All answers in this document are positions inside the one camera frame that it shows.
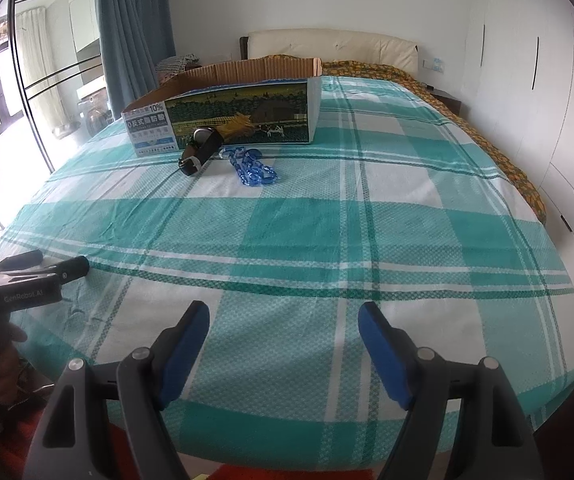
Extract blue-grey curtain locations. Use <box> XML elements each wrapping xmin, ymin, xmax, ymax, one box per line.
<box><xmin>95</xmin><ymin>0</ymin><xmax>175</xmax><ymax>118</ymax></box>

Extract open cardboard box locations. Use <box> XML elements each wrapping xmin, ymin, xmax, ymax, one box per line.
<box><xmin>122</xmin><ymin>55</ymin><xmax>322</xmax><ymax>157</ymax></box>

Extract blue crystal bracelet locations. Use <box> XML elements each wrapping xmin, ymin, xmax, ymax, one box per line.
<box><xmin>221</xmin><ymin>144</ymin><xmax>281</xmax><ymax>189</ymax></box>

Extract dark wooden nightstand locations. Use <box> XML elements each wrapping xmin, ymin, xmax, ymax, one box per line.
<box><xmin>427</xmin><ymin>87</ymin><xmax>462</xmax><ymax>116</ymax></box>

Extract washing machine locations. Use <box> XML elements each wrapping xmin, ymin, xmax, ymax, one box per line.
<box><xmin>78</xmin><ymin>88</ymin><xmax>113</xmax><ymax>136</ymax></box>

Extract white built-in wardrobe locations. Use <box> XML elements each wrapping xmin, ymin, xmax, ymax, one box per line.
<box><xmin>462</xmin><ymin>0</ymin><xmax>574</xmax><ymax>283</ymax></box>

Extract black wrist watch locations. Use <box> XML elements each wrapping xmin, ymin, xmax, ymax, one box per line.
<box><xmin>179</xmin><ymin>126</ymin><xmax>224</xmax><ymax>177</ymax></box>

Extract teal plaid tablecloth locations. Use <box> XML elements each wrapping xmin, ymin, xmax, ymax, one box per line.
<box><xmin>0</xmin><ymin>77</ymin><xmax>574</xmax><ymax>470</ymax></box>

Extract cream padded headboard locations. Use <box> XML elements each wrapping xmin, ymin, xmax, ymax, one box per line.
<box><xmin>239</xmin><ymin>28</ymin><xmax>419</xmax><ymax>78</ymax></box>

